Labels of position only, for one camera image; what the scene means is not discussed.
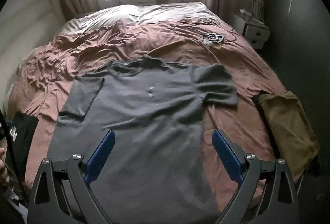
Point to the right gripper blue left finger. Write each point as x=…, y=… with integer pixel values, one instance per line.
x=97, y=154

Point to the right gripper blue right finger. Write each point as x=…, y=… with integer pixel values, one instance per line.
x=230, y=154

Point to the dark grey t-shirt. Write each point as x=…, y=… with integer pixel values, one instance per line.
x=154, y=173

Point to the person's left hand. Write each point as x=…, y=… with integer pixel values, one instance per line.
x=5, y=180

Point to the folded brown garment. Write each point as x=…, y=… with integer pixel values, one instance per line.
x=290, y=132

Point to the folded black printed t-shirt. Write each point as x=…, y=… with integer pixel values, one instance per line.
x=22, y=130

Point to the brown bed blanket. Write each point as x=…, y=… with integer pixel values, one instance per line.
x=45, y=78

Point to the white bedside table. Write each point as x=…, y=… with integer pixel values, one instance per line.
x=254, y=32

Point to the grey pillow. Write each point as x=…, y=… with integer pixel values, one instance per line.
x=137, y=15

